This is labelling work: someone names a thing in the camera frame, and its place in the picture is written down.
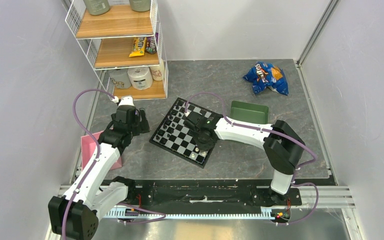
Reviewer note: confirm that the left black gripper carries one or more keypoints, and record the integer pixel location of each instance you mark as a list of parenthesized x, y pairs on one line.
[(142, 126)]

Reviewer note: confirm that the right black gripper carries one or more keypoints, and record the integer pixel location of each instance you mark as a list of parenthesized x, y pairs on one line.
[(203, 146)]

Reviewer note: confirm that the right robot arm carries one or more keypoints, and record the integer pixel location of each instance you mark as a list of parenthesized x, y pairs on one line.
[(282, 146)]

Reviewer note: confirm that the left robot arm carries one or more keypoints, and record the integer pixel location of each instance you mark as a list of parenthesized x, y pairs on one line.
[(77, 213)]

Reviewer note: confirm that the black white chessboard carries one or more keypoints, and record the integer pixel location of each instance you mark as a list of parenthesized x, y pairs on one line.
[(173, 136)]

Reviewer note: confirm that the white toilet paper roll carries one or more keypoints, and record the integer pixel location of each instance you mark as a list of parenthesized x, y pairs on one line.
[(140, 77)]

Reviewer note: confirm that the white patterned mug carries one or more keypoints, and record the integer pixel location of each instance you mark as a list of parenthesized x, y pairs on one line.
[(120, 78)]

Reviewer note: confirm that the white cup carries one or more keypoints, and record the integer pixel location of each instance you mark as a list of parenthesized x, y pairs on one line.
[(158, 71)]

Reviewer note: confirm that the green plastic tray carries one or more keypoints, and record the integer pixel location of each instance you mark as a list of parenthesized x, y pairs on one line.
[(249, 112)]

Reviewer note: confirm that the pink plastic box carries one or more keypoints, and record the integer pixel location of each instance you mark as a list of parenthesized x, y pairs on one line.
[(88, 147)]

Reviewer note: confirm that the brown candy bag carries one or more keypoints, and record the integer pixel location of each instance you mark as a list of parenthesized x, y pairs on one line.
[(152, 44)]

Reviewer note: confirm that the yellow candy bag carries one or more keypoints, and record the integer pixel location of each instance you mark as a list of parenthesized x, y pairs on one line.
[(138, 47)]

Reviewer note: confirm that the blue chips bag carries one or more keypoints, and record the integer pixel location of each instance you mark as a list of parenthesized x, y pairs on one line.
[(267, 76)]

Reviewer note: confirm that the green bottle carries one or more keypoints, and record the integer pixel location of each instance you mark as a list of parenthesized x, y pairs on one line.
[(140, 5), (97, 7)]

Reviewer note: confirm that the white wire wooden shelf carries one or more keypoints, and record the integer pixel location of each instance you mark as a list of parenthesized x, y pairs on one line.
[(107, 40)]

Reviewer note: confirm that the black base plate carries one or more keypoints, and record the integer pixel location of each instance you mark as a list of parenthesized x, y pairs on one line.
[(208, 196)]

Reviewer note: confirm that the aluminium frame rail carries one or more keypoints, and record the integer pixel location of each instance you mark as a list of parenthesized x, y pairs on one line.
[(330, 8)]

